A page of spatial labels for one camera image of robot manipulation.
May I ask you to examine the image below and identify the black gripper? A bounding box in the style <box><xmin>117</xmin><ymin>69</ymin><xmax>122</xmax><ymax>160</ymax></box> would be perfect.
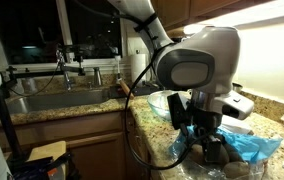
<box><xmin>167</xmin><ymin>93</ymin><xmax>222</xmax><ymax>163</ymax></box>

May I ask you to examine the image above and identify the blue plastic potato bag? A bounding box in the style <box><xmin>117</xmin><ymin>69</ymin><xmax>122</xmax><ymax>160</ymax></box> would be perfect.
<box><xmin>168</xmin><ymin>115</ymin><xmax>284</xmax><ymax>180</ymax></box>

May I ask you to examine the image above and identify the potato in bag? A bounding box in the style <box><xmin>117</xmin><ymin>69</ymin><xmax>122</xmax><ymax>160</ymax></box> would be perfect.
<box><xmin>223</xmin><ymin>161</ymin><xmax>252</xmax><ymax>179</ymax></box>
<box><xmin>224</xmin><ymin>144</ymin><xmax>243</xmax><ymax>162</ymax></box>

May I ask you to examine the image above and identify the glass bowl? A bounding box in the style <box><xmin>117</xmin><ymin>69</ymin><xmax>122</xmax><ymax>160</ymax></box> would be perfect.
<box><xmin>147</xmin><ymin>90</ymin><xmax>179</xmax><ymax>121</ymax></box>

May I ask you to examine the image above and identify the steel cup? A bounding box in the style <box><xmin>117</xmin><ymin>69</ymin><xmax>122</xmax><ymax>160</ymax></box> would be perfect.
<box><xmin>232</xmin><ymin>83</ymin><xmax>243</xmax><ymax>93</ymax></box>

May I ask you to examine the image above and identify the wooden lower cabinet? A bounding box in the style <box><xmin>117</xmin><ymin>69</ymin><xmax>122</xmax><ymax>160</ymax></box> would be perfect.
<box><xmin>12</xmin><ymin>111</ymin><xmax>162</xmax><ymax>180</ymax></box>

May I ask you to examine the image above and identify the wooden cabinet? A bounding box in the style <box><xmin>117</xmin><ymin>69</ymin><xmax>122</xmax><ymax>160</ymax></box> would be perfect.
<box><xmin>151</xmin><ymin>0</ymin><xmax>272</xmax><ymax>30</ymax></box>
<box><xmin>12</xmin><ymin>111</ymin><xmax>162</xmax><ymax>180</ymax></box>

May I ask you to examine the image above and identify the paper towel roll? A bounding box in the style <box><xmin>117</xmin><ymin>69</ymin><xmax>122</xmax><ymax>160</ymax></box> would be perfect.
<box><xmin>130</xmin><ymin>50</ymin><xmax>147</xmax><ymax>82</ymax></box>

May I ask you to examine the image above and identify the steel soap dispenser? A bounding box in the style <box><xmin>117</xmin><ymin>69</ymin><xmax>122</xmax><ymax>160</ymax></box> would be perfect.
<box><xmin>93</xmin><ymin>67</ymin><xmax>103</xmax><ymax>86</ymax></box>

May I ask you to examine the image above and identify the wooden upper cabinet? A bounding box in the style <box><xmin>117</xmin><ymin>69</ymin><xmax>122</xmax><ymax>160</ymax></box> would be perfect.
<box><xmin>151</xmin><ymin>0</ymin><xmax>272</xmax><ymax>30</ymax></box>

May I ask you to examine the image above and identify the under-cabinet light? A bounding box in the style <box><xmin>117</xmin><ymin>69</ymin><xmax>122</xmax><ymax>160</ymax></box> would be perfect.
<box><xmin>183</xmin><ymin>0</ymin><xmax>284</xmax><ymax>35</ymax></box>

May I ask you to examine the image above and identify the cardboard box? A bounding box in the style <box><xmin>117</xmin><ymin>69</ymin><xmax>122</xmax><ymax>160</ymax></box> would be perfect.
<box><xmin>27</xmin><ymin>140</ymin><xmax>68</xmax><ymax>180</ymax></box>

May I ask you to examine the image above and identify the kitchen faucet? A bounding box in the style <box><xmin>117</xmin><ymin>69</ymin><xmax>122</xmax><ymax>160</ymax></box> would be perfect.
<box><xmin>56</xmin><ymin>50</ymin><xmax>72</xmax><ymax>91</ymax></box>

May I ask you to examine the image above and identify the stainless steel sink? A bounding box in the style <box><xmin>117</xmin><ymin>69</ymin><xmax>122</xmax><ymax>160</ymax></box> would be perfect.
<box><xmin>7</xmin><ymin>89</ymin><xmax>109</xmax><ymax>114</ymax></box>

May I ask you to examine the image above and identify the wooden handled brush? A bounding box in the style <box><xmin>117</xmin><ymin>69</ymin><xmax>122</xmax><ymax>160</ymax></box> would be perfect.
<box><xmin>115</xmin><ymin>55</ymin><xmax>134</xmax><ymax>100</ymax></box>

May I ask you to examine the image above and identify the black camera stand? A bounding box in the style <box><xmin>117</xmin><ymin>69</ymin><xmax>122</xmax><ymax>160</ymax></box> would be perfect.
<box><xmin>0</xmin><ymin>45</ymin><xmax>85</xmax><ymax>167</ymax></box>

